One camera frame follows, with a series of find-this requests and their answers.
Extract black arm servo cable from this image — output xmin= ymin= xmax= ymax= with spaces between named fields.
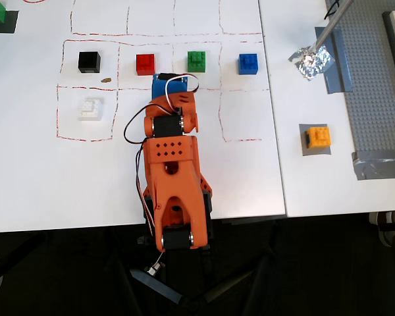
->
xmin=123 ymin=103 xmax=182 ymax=147

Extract black floor stand leg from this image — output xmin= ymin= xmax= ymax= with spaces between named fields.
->
xmin=199 ymin=269 xmax=263 ymax=304

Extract crumpled aluminium foil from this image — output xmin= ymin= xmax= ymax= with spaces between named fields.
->
xmin=288 ymin=43 xmax=336 ymax=81

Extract dangling white cable with connector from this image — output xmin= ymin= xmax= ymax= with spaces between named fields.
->
xmin=144 ymin=251 xmax=168 ymax=278

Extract blue toy brick block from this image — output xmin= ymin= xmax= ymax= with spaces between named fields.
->
xmin=238 ymin=53 xmax=260 ymax=76

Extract metal rod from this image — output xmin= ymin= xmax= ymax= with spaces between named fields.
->
xmin=311 ymin=0 xmax=355 ymax=55

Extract orange and blue gripper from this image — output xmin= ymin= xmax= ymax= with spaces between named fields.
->
xmin=151 ymin=73 xmax=200 ymax=134

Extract black toy brick block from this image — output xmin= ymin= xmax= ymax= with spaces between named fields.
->
xmin=77 ymin=51 xmax=102 ymax=74

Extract silver duct tape strip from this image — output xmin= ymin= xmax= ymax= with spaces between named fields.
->
xmin=351 ymin=150 xmax=395 ymax=181

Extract white toy brick block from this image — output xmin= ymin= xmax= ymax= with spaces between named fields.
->
xmin=78 ymin=97 xmax=104 ymax=122

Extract grey floor stand leg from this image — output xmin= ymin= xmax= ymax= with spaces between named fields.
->
xmin=129 ymin=267 xmax=186 ymax=306

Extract white gripper servo cable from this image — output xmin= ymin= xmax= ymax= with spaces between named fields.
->
xmin=164 ymin=74 xmax=201 ymax=113

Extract black white base wire bundle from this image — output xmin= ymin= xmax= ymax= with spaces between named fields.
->
xmin=134 ymin=144 xmax=157 ymax=236

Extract yellow toy brick block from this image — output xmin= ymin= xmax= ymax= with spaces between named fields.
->
xmin=305 ymin=125 xmax=333 ymax=150

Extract grey studded baseplate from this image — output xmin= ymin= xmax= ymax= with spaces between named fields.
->
xmin=325 ymin=0 xmax=395 ymax=159

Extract blue-grey tape patch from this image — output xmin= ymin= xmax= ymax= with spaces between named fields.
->
xmin=315 ymin=26 xmax=355 ymax=95

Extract black table clamp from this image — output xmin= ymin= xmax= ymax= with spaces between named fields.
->
xmin=200 ymin=189 xmax=215 ymax=247
xmin=137 ymin=196 xmax=156 ymax=246

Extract red toy brick block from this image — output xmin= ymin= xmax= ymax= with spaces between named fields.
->
xmin=135 ymin=53 xmax=157 ymax=76

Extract grey tape marker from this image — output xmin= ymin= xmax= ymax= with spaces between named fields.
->
xmin=298 ymin=123 xmax=332 ymax=157

